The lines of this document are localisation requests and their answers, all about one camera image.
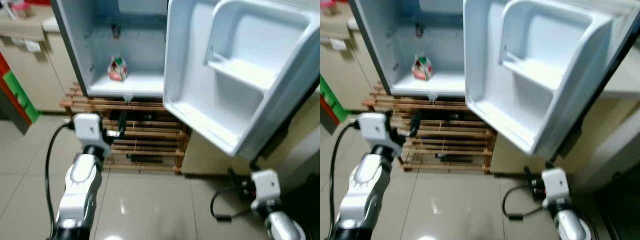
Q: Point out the red and green milk carton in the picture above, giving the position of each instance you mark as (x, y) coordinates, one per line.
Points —
(422, 68)
(117, 69)

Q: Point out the dark fridge thermostat dial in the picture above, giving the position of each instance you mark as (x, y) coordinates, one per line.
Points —
(116, 31)
(420, 30)

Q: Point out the grey mini fridge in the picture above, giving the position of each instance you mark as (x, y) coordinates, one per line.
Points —
(135, 45)
(440, 45)

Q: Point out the white-lined fridge door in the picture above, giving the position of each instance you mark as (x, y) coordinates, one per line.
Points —
(240, 75)
(540, 75)

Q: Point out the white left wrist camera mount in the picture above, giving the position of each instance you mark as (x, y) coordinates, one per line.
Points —
(89, 129)
(375, 129)

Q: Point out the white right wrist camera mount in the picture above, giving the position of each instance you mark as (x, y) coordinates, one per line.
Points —
(556, 183)
(265, 184)

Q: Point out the orange and green panel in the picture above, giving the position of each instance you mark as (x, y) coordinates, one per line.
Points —
(17, 92)
(332, 102)

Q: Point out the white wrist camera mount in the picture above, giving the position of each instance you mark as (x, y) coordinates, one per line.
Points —
(556, 183)
(375, 129)
(265, 184)
(89, 129)

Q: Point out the beige kitchen cabinet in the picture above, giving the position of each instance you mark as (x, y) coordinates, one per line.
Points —
(35, 75)

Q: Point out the wooden slatted rack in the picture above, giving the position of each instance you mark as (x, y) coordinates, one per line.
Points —
(145, 135)
(450, 135)

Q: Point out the clear container with pink lid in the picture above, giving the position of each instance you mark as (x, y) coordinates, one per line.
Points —
(331, 7)
(21, 9)

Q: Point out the dark wine bottle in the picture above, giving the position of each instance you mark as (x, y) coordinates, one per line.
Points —
(451, 156)
(145, 158)

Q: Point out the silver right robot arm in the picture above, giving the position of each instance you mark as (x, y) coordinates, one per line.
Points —
(280, 225)
(570, 225)

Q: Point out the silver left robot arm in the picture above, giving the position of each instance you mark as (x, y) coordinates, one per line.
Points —
(80, 190)
(362, 190)

